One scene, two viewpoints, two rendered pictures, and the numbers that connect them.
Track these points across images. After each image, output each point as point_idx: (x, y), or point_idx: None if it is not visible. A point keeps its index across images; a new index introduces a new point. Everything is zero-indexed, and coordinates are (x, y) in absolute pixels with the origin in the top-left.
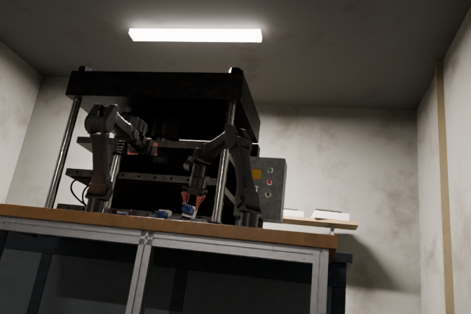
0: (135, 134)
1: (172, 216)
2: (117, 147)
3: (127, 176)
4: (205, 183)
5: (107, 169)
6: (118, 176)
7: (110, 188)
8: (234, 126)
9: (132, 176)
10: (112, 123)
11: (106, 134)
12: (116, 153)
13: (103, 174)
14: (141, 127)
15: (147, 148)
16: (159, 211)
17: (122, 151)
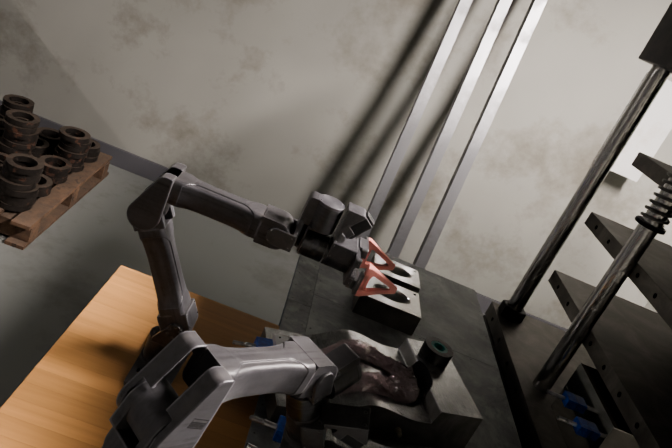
0: (275, 237)
1: (647, 439)
2: (646, 207)
3: (641, 282)
4: (316, 440)
5: (170, 293)
6: (630, 274)
7: (171, 328)
8: (184, 352)
9: (646, 289)
10: (152, 214)
11: (146, 231)
12: (637, 220)
13: (157, 299)
14: (319, 221)
15: (348, 271)
16: (278, 421)
17: (653, 219)
